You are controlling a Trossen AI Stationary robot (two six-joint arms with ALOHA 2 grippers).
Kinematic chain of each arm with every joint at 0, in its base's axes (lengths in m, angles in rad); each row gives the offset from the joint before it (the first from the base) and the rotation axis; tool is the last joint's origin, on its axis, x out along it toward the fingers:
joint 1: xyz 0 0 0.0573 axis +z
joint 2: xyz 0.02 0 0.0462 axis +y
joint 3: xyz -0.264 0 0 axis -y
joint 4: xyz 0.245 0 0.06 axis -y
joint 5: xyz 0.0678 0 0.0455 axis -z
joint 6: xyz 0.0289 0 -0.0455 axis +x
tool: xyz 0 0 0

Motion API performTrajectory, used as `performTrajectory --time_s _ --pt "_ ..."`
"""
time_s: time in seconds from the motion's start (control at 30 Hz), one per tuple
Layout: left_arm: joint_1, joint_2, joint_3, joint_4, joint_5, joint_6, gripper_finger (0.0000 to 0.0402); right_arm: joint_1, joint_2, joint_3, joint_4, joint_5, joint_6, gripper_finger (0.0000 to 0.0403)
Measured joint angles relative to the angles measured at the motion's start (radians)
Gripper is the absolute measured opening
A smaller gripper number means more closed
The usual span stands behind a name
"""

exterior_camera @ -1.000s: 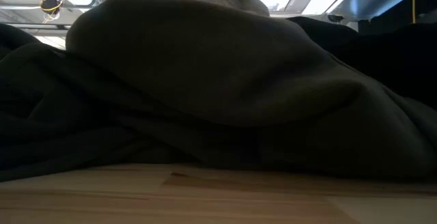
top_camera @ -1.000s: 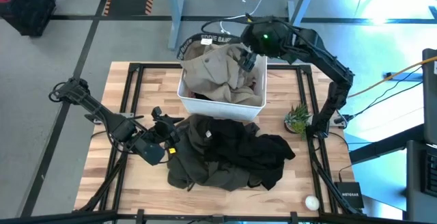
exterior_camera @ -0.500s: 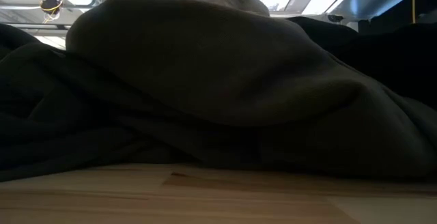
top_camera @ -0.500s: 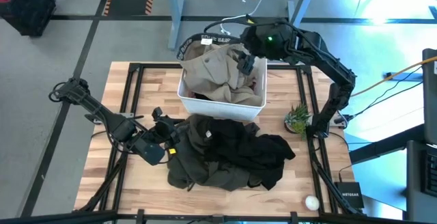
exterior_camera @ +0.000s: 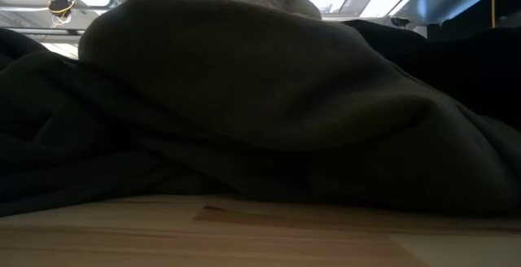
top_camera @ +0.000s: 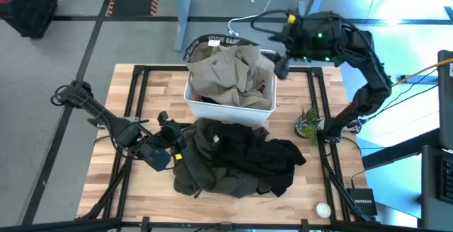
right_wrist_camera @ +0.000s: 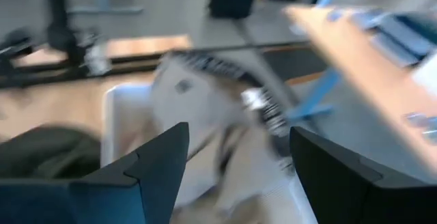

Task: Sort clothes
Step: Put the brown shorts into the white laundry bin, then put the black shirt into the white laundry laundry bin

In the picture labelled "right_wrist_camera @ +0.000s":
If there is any white plastic bin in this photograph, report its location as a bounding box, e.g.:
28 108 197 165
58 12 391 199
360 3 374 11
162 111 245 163
100 82 320 224

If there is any dark olive garment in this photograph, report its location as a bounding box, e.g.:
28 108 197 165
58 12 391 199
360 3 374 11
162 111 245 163
0 124 102 180

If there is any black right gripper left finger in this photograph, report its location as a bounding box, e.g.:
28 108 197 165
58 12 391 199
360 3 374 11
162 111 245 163
0 122 190 224

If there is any khaki shirt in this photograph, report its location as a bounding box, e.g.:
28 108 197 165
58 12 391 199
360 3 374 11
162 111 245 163
150 50 298 214

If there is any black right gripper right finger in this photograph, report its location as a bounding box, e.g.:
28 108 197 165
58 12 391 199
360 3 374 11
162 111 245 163
289 126 437 224

